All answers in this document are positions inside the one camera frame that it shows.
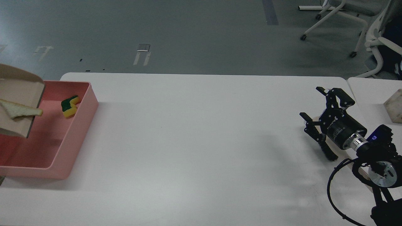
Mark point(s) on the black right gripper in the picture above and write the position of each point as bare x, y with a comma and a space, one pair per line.
334, 122

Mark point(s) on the yellow green sponge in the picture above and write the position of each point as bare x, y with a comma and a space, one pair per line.
69, 107

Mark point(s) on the beige plastic dustpan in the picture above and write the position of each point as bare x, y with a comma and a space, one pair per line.
21, 87

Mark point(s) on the toast bread slice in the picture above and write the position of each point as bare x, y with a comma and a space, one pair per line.
18, 110

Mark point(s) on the beige hand brush black bristles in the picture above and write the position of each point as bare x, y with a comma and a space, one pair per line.
333, 153

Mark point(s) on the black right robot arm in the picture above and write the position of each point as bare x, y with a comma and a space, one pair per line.
377, 163

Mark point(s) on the pink plastic bin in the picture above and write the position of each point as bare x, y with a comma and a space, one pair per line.
54, 141

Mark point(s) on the beige block on side table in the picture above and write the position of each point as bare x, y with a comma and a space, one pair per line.
393, 107

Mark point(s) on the white chair right edge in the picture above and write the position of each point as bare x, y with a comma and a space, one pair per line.
383, 40

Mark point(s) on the white office chair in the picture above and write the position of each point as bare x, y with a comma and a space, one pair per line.
350, 9

